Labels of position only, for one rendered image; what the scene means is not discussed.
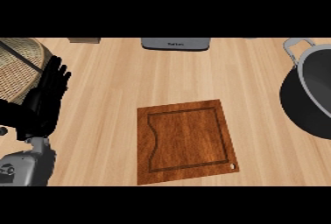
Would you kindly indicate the grey appliance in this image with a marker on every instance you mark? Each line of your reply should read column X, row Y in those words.
column 177, row 43

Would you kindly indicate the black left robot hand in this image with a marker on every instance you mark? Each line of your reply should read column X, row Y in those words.
column 45, row 96

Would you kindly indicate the brown wooden cutting board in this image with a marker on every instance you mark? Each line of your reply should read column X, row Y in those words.
column 187, row 140

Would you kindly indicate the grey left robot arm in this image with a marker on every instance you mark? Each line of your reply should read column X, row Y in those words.
column 27, row 167

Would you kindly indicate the small brown wooden block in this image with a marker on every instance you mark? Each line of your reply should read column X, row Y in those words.
column 85, row 40

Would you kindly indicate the wicker basket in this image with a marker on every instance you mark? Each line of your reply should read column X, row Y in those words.
column 20, row 68

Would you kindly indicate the dark grey metal pot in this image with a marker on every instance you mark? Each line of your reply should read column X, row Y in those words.
column 307, row 96

